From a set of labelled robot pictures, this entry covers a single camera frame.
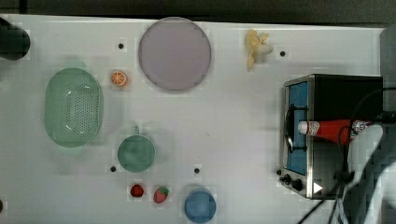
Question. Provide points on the red felt ketchup bottle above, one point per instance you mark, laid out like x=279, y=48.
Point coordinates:
x=339, y=131

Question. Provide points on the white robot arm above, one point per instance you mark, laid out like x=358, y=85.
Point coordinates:
x=370, y=198

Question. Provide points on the black toaster oven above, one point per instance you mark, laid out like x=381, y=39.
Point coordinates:
x=322, y=114

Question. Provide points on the large lilac plate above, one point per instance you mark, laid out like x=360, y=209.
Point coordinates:
x=175, y=54

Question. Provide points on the toy orange slice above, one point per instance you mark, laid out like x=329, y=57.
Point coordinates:
x=119, y=79

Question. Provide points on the peeled toy banana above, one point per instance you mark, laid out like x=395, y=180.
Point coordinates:
x=256, y=46

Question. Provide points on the toy strawberry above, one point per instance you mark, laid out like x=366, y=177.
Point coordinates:
x=160, y=194

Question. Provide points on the blue cup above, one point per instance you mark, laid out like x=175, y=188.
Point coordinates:
x=200, y=206

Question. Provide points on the small red toy fruit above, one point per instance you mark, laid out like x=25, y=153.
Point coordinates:
x=136, y=191

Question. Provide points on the green perforated colander basket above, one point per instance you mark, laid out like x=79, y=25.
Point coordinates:
x=73, y=107

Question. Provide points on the green cup with handle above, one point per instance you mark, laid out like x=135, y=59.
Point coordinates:
x=136, y=153

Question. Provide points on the black cylinder post upper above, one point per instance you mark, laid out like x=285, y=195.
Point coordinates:
x=14, y=41

